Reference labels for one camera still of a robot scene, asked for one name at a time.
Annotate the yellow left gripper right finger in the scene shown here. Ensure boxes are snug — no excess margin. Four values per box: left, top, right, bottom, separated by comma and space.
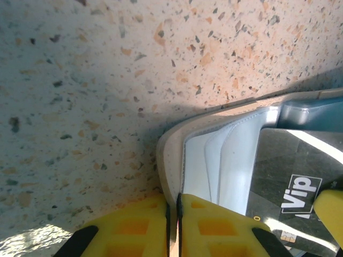
176, 193, 294, 257

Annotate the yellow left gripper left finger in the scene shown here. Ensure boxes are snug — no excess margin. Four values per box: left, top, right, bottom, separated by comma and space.
53, 194, 172, 257

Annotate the black VIP card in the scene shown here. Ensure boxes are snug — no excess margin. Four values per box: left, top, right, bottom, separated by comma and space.
245, 127, 343, 254

